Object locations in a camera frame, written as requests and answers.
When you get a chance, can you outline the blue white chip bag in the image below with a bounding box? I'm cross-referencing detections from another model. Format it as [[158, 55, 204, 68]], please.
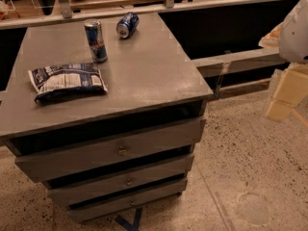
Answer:
[[28, 63, 108, 102]]

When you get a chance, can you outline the blue pepsi can lying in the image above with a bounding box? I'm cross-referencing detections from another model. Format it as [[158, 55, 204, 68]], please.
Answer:
[[116, 12, 140, 39]]

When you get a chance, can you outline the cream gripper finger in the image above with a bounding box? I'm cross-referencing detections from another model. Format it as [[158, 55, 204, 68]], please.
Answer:
[[258, 23, 282, 48], [266, 63, 308, 121]]

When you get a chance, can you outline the grey metal railing frame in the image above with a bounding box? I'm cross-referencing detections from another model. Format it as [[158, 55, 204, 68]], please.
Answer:
[[0, 0, 299, 90]]

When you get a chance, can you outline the grey drawer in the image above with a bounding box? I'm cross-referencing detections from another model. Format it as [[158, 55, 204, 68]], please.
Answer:
[[47, 153, 193, 207], [15, 117, 205, 182], [67, 178, 188, 222]]

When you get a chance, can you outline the upright red bull can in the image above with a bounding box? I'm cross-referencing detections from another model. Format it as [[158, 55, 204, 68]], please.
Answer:
[[84, 19, 108, 64]]

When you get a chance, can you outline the grey drawer cabinet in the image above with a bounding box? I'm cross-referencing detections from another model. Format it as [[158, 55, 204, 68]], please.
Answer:
[[0, 13, 211, 212]]

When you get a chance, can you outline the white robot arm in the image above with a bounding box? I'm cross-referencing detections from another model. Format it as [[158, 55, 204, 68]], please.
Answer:
[[259, 0, 308, 121]]

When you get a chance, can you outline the middle grey drawer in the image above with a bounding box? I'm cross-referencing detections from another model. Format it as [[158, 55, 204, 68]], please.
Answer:
[[47, 153, 193, 207]]

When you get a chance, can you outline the top grey drawer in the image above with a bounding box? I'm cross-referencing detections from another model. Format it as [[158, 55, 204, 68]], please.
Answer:
[[15, 117, 205, 182]]

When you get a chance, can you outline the bottom grey drawer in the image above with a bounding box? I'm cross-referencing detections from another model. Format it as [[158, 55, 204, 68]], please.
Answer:
[[67, 178, 188, 222]]

